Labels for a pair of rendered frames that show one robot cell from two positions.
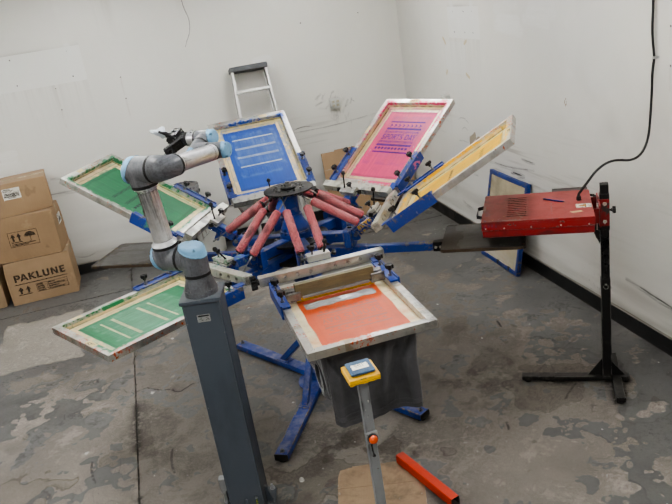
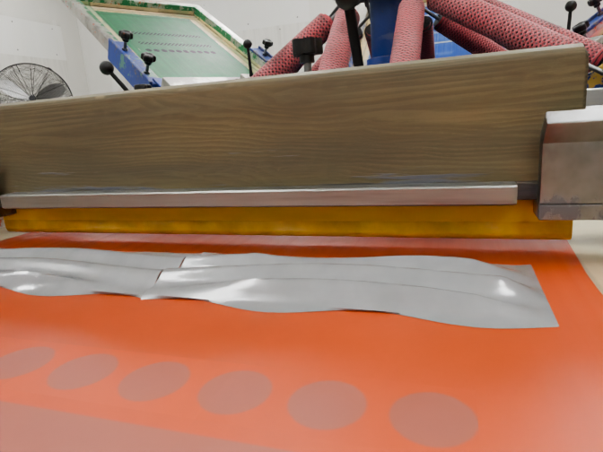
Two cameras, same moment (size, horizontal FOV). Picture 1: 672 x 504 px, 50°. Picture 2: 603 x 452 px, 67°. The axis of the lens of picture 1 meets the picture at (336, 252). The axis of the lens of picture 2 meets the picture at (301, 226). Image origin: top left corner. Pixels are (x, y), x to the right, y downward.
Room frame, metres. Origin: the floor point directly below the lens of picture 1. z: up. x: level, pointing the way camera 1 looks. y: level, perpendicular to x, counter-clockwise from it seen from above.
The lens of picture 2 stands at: (3.05, -0.17, 1.04)
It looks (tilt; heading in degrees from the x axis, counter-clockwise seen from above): 14 degrees down; 32
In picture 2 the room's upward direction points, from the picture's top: 4 degrees counter-clockwise
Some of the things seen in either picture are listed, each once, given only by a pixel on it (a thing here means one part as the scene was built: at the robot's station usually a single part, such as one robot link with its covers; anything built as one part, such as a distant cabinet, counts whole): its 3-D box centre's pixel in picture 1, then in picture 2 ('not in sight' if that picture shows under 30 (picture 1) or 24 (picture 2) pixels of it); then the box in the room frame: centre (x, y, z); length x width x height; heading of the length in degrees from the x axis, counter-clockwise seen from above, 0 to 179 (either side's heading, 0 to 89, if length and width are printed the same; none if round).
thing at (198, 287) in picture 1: (199, 281); not in sight; (2.98, 0.62, 1.25); 0.15 x 0.15 x 0.10
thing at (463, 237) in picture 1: (407, 245); not in sight; (3.92, -0.42, 0.91); 1.34 x 0.40 x 0.08; 73
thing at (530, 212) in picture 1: (540, 213); not in sight; (3.70, -1.14, 1.06); 0.61 x 0.46 x 0.12; 73
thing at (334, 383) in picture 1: (373, 377); not in sight; (2.81, -0.08, 0.74); 0.45 x 0.03 x 0.43; 103
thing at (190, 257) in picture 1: (192, 257); not in sight; (2.99, 0.63, 1.37); 0.13 x 0.12 x 0.14; 61
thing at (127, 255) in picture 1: (199, 255); not in sight; (4.32, 0.86, 0.91); 1.34 x 0.40 x 0.08; 73
